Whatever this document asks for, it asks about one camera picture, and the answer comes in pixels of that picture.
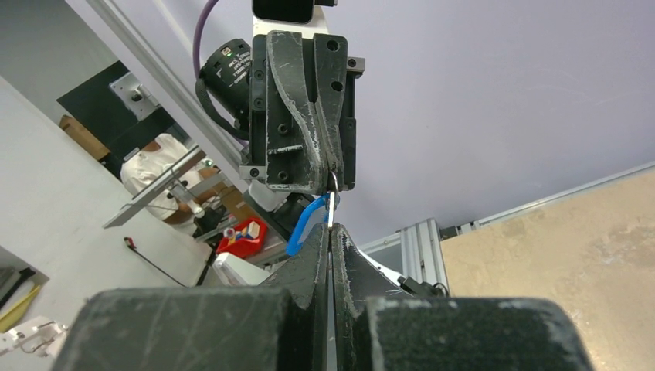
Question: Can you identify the red bin with blocks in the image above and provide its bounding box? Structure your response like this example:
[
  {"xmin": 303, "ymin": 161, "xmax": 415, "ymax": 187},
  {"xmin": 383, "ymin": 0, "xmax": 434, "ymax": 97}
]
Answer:
[{"xmin": 216, "ymin": 218, "xmax": 268, "ymax": 259}]

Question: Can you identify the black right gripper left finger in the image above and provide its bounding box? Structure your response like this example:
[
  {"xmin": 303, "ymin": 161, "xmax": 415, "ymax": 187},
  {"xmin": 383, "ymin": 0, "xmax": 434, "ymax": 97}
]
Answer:
[{"xmin": 53, "ymin": 223, "xmax": 330, "ymax": 370}]

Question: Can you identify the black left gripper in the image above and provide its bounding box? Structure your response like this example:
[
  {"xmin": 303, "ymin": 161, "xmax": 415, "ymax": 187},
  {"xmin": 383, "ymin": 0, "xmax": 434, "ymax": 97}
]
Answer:
[{"xmin": 242, "ymin": 30, "xmax": 365, "ymax": 195}]

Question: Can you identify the person in white shirt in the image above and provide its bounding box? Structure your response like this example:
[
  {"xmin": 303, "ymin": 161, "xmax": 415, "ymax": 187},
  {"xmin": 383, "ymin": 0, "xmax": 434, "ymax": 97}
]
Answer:
[{"xmin": 120, "ymin": 134, "xmax": 226, "ymax": 226}]

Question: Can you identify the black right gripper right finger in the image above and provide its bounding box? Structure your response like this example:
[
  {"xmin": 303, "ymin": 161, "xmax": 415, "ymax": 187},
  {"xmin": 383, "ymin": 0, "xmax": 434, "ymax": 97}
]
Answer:
[{"xmin": 331, "ymin": 224, "xmax": 593, "ymax": 370}]

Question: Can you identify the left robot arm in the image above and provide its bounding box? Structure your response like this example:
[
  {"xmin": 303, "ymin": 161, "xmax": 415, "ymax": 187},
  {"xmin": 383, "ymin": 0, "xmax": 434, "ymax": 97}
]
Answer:
[{"xmin": 193, "ymin": 1, "xmax": 366, "ymax": 199}]

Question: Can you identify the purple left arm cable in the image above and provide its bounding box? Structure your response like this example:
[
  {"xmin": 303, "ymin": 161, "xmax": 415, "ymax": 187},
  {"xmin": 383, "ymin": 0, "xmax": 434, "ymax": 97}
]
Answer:
[{"xmin": 192, "ymin": 0, "xmax": 221, "ymax": 80}]

